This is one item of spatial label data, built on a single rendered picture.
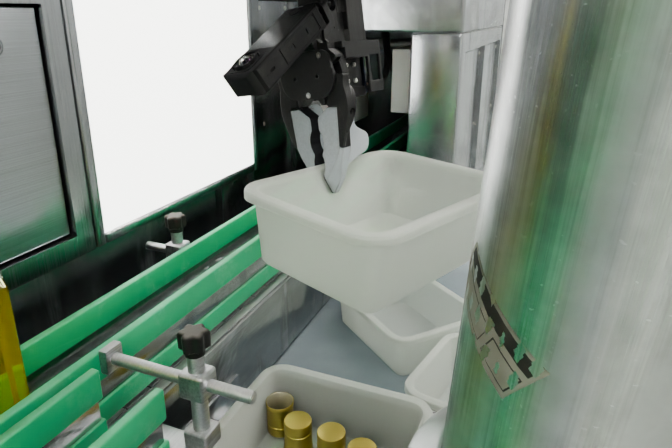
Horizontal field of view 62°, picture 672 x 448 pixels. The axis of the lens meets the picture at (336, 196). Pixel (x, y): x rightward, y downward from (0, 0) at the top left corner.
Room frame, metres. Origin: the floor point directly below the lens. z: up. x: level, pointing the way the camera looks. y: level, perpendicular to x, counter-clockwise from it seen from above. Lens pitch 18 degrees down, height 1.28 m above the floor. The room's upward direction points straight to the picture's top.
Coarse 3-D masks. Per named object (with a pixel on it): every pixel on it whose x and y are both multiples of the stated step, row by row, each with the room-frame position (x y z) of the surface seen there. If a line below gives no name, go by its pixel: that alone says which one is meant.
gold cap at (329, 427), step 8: (328, 424) 0.55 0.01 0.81; (336, 424) 0.55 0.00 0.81; (320, 432) 0.53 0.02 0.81; (328, 432) 0.53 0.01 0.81; (336, 432) 0.53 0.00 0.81; (344, 432) 0.53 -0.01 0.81; (320, 440) 0.52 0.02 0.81; (328, 440) 0.52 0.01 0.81; (336, 440) 0.52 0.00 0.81; (344, 440) 0.53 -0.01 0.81
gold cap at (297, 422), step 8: (288, 416) 0.56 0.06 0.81; (296, 416) 0.56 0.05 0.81; (304, 416) 0.56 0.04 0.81; (288, 424) 0.55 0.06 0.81; (296, 424) 0.55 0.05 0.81; (304, 424) 0.55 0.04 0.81; (288, 432) 0.54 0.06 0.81; (296, 432) 0.54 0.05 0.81; (304, 432) 0.54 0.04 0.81; (288, 440) 0.54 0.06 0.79; (296, 440) 0.54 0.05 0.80; (304, 440) 0.54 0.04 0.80
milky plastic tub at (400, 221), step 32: (384, 160) 0.62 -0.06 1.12; (416, 160) 0.60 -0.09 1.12; (256, 192) 0.47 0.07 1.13; (288, 192) 0.52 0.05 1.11; (320, 192) 0.55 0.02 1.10; (352, 192) 0.58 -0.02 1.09; (384, 192) 0.62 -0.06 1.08; (416, 192) 0.59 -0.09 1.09; (448, 192) 0.57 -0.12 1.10; (288, 224) 0.44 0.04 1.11; (320, 224) 0.40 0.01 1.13; (352, 224) 0.57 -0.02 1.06; (384, 224) 0.58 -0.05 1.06; (416, 224) 0.40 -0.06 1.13; (448, 224) 0.45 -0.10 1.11; (288, 256) 0.45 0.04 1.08; (320, 256) 0.42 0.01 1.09; (352, 256) 0.39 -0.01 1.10; (384, 256) 0.39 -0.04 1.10; (416, 256) 0.42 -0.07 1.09; (448, 256) 0.46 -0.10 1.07; (320, 288) 0.42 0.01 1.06; (352, 288) 0.40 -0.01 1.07; (384, 288) 0.39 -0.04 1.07; (416, 288) 0.43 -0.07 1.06
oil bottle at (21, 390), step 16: (0, 288) 0.41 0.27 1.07; (0, 304) 0.41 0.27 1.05; (0, 320) 0.40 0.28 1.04; (0, 336) 0.40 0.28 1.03; (16, 336) 0.41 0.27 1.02; (0, 352) 0.40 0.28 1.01; (16, 352) 0.41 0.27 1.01; (0, 368) 0.39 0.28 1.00; (16, 368) 0.41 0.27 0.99; (0, 384) 0.39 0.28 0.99; (16, 384) 0.40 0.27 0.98; (0, 400) 0.39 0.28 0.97; (16, 400) 0.40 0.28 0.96
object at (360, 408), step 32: (256, 384) 0.59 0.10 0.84; (288, 384) 0.61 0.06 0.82; (320, 384) 0.60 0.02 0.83; (352, 384) 0.59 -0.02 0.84; (224, 416) 0.53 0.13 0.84; (256, 416) 0.57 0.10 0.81; (320, 416) 0.59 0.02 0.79; (352, 416) 0.58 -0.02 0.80; (384, 416) 0.56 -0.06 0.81; (416, 416) 0.55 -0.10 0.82
